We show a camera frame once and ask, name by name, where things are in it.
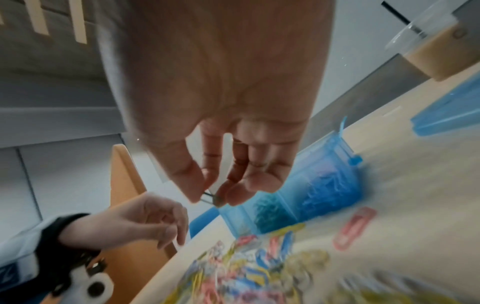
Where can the person's right hand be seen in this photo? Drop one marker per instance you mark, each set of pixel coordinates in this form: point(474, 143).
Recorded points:
point(217, 65)

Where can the person's left forearm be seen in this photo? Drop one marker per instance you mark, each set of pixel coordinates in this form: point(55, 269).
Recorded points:
point(37, 255)

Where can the round wooden table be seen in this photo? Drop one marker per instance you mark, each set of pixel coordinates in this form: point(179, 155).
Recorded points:
point(427, 190)

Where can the bunch of green paper clips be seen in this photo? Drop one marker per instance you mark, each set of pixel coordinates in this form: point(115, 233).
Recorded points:
point(268, 214)

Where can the blue upholstered chair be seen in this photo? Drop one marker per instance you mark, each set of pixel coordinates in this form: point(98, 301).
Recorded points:
point(201, 221)

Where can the blue transparent box lid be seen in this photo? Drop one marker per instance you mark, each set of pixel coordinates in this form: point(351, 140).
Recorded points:
point(450, 110)

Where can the person's left hand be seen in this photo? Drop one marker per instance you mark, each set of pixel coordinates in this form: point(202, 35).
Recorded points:
point(131, 222)

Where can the wooden slat partition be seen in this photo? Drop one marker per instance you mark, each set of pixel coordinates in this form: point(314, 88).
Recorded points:
point(45, 21)

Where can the blue compartment organizer box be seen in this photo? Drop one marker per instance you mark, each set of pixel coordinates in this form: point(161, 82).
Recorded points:
point(315, 184)

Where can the iced coffee plastic cup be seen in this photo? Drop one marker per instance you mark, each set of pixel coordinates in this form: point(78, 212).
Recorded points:
point(442, 47)

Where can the white wall board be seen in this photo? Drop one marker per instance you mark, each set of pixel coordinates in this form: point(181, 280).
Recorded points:
point(360, 47)

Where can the black drinking straw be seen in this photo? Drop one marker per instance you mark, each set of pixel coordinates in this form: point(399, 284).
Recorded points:
point(397, 13)

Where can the pile of coloured paper clips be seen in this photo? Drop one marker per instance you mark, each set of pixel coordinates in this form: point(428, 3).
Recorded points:
point(255, 273)

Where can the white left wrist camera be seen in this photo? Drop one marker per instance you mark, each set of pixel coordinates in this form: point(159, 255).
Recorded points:
point(86, 288)

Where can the bunch of blue paper clips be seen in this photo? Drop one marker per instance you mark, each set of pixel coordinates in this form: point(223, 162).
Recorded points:
point(330, 193)

